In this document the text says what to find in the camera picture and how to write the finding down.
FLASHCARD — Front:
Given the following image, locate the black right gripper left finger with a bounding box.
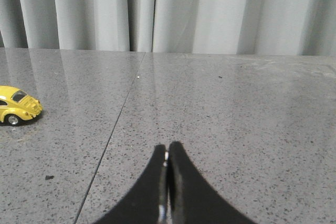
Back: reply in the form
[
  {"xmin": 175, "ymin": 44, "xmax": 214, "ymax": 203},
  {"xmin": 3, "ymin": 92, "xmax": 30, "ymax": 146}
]
[{"xmin": 96, "ymin": 144, "xmax": 167, "ymax": 224}]

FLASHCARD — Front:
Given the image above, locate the grey pleated curtain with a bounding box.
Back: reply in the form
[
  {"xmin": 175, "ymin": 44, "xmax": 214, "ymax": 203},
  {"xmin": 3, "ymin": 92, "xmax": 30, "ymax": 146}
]
[{"xmin": 1, "ymin": 0, "xmax": 335, "ymax": 56}]

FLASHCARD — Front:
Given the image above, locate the yellow toy beetle car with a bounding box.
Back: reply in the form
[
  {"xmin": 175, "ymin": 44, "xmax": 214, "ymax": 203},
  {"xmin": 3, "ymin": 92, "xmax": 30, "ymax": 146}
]
[{"xmin": 1, "ymin": 86, "xmax": 43, "ymax": 126}]

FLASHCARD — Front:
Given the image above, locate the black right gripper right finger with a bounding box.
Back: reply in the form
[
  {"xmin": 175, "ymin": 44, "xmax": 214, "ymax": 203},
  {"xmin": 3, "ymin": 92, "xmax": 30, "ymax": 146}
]
[{"xmin": 169, "ymin": 142, "xmax": 254, "ymax": 223}]

